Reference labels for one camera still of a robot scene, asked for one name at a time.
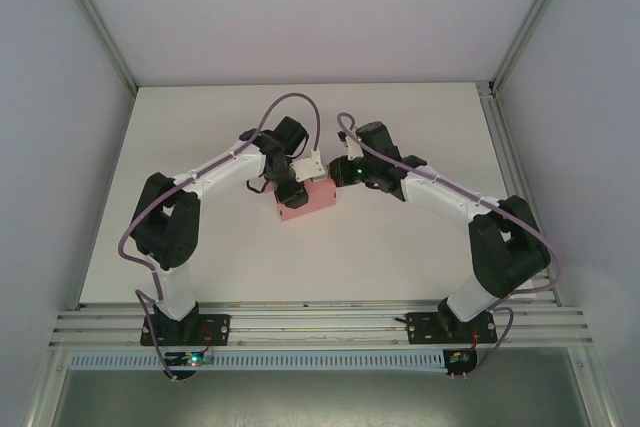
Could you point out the pink paper box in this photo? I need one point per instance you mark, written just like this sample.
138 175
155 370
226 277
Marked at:
320 194

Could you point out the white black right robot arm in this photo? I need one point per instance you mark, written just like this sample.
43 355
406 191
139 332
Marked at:
445 192

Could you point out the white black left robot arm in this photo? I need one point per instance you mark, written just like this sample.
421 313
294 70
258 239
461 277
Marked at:
225 172

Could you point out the left circuit board with LEDs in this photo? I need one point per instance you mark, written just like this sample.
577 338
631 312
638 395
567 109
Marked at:
192 359

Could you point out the right circuit board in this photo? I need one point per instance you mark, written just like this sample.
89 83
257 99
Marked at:
459 359

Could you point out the aluminium mounting rail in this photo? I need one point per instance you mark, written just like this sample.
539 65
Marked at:
320 332

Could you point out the aluminium side rail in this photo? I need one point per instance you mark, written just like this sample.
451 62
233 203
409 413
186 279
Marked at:
508 157

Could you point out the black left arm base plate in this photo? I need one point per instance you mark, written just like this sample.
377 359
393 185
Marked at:
220 328

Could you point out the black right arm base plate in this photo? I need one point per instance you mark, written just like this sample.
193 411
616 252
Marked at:
422 329

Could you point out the aluminium frame post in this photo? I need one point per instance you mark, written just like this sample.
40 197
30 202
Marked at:
531 17
95 17

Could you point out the aluminium frame leg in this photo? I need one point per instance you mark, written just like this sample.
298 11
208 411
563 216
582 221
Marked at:
47 387
592 392

